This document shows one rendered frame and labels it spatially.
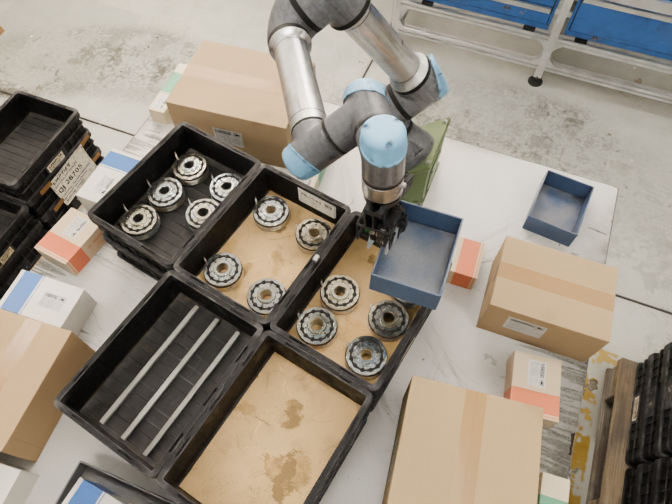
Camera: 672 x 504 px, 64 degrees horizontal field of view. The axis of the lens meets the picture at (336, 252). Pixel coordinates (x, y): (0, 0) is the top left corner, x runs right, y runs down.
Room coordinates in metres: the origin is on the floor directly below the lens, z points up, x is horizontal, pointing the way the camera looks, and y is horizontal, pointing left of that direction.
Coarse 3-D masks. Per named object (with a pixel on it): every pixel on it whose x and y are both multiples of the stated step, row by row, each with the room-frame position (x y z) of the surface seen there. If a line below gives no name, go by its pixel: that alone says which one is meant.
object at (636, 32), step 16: (592, 0) 2.24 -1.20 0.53; (576, 16) 2.26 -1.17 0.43; (592, 16) 2.24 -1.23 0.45; (608, 16) 2.21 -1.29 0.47; (624, 16) 2.19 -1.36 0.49; (640, 16) 2.16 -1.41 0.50; (656, 16) 2.13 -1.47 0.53; (576, 32) 2.25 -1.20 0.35; (592, 32) 2.22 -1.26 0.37; (608, 32) 2.20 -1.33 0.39; (624, 32) 2.17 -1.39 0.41; (640, 32) 2.15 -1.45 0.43; (656, 32) 2.12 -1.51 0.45; (624, 48) 2.16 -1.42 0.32; (640, 48) 2.14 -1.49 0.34; (656, 48) 2.11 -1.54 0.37
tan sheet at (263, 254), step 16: (272, 192) 0.93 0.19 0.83; (304, 208) 0.88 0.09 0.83; (288, 224) 0.82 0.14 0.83; (240, 240) 0.77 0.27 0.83; (256, 240) 0.77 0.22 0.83; (272, 240) 0.77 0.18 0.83; (288, 240) 0.77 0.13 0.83; (240, 256) 0.72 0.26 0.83; (256, 256) 0.72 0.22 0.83; (272, 256) 0.72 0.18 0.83; (288, 256) 0.72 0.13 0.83; (304, 256) 0.72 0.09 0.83; (256, 272) 0.67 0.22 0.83; (272, 272) 0.67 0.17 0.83; (288, 272) 0.67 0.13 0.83; (240, 288) 0.62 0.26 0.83
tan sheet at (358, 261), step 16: (352, 256) 0.72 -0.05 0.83; (368, 256) 0.72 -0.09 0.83; (336, 272) 0.67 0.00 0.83; (352, 272) 0.67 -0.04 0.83; (368, 272) 0.67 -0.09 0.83; (320, 288) 0.62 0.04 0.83; (368, 288) 0.62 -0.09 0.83; (320, 304) 0.57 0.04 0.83; (368, 304) 0.57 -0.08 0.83; (352, 320) 0.53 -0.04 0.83; (384, 320) 0.53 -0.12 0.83; (336, 336) 0.48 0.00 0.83; (352, 336) 0.48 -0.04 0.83; (320, 352) 0.44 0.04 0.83; (336, 352) 0.44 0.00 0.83
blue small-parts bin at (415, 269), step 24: (408, 216) 0.67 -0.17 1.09; (432, 216) 0.66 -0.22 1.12; (456, 216) 0.64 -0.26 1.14; (408, 240) 0.62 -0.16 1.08; (432, 240) 0.62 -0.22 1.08; (456, 240) 0.58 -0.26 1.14; (384, 264) 0.56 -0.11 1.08; (408, 264) 0.56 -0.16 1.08; (432, 264) 0.56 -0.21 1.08; (384, 288) 0.49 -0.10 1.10; (408, 288) 0.47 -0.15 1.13; (432, 288) 0.50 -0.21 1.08
